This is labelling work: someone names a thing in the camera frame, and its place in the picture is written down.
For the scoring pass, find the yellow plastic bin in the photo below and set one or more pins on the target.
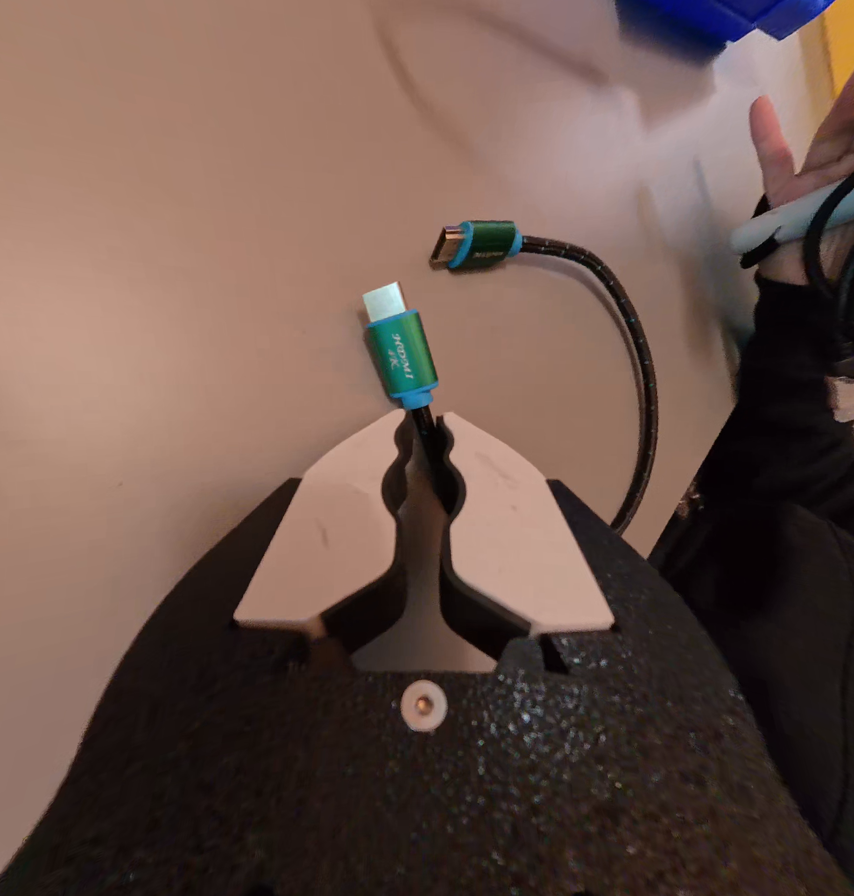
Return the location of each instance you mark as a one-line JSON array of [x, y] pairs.
[[850, 42]]

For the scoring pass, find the person's right forearm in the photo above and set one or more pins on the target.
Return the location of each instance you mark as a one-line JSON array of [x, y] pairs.
[[791, 392]]

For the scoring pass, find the person's right hand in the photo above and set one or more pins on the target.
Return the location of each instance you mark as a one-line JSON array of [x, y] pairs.
[[833, 133]]

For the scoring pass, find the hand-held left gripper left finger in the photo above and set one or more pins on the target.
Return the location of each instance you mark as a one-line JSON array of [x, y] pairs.
[[322, 546]]

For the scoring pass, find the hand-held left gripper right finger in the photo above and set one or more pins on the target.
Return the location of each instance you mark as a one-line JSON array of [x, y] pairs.
[[525, 553]]

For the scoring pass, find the blue plastic bin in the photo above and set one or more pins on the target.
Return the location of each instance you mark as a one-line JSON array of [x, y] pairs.
[[714, 14]]

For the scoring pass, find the person's black jacket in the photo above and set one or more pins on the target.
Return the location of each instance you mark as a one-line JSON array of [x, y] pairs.
[[784, 630]]

